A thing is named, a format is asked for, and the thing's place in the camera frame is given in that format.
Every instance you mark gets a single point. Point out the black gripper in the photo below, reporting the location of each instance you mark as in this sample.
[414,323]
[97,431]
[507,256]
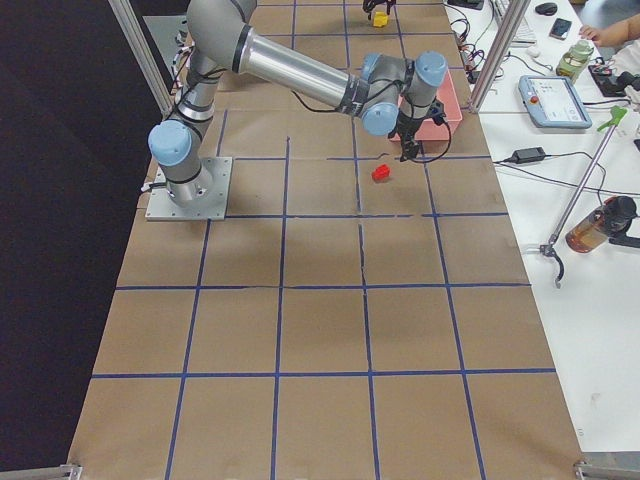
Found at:
[411,129]
[376,4]

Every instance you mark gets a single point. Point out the yellow toy block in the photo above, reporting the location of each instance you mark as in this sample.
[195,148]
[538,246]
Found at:
[380,19]

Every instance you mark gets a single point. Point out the red toy block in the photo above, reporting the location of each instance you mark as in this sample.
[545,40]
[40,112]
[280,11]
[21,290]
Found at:
[381,173]

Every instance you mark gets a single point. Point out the pink plastic box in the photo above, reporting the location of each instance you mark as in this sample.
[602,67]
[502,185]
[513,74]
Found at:
[423,83]

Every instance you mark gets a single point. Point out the person's bare hand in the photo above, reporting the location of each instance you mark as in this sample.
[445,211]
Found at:
[614,35]

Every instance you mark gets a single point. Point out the black power adapter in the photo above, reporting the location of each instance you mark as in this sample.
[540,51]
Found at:
[528,155]

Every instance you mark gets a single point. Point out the blue teach pendant tablet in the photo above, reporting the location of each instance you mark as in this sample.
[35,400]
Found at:
[553,102]

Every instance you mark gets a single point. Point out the black computer mouse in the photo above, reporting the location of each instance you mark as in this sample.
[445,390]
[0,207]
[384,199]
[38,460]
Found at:
[546,9]

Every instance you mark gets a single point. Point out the black smartphone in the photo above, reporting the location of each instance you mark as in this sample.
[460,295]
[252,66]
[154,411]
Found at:
[560,29]

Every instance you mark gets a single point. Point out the brown drink bottle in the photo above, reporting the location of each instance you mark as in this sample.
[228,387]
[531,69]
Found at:
[608,222]

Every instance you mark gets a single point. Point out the aluminium frame post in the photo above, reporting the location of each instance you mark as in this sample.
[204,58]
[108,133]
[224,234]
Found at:
[512,18]

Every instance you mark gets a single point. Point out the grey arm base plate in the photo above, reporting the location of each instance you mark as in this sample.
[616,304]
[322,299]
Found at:
[205,198]

